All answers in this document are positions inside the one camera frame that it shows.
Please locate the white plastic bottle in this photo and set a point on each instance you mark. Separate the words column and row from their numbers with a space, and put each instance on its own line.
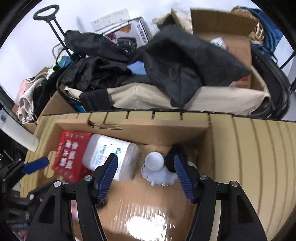
column 154, row 162

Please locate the pile of black clothes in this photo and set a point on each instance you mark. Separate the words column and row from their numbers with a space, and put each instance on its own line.
column 175, row 62

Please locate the white wall sockets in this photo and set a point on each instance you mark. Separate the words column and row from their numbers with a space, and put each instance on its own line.
column 111, row 19

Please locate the shallow cardboard box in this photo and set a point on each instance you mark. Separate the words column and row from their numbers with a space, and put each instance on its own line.
column 148, row 208

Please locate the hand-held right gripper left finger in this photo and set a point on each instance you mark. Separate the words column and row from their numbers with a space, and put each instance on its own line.
column 107, row 176

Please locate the white thermos bottle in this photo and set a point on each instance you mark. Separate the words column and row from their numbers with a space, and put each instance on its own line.
column 20, row 134

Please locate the blue cloth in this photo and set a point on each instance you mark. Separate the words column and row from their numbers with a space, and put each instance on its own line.
column 136, row 68
column 270, row 30

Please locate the large cardboard box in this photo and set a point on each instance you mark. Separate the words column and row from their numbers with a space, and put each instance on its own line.
column 57, row 104

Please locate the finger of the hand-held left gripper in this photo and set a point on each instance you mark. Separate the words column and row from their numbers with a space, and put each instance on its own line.
column 34, row 165

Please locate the beige clothes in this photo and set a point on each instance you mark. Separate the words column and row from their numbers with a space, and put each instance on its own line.
column 29, row 102

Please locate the beige fabric wagon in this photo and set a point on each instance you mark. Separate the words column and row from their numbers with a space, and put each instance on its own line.
column 143, row 97

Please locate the tan slatted folding table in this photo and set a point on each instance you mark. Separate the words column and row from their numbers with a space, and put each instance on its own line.
column 254, row 162

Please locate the black backpack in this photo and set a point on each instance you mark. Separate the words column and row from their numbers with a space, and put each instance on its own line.
column 275, row 88

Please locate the tall cardboard box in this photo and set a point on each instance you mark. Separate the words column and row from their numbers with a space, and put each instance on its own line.
column 222, row 25

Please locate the pink cloth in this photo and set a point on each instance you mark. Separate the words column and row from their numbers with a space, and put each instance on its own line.
column 22, row 90

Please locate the red printed box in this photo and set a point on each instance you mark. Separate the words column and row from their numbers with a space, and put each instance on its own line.
column 69, row 155

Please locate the cream cloth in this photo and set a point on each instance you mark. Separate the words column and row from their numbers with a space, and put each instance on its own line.
column 180, row 19

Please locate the printed appliance box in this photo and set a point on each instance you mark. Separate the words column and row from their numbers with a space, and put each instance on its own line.
column 129, row 32

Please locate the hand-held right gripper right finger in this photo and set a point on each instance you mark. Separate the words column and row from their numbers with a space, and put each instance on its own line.
column 185, row 178

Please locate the wicker basket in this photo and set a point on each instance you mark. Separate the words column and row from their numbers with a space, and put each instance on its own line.
column 257, row 33

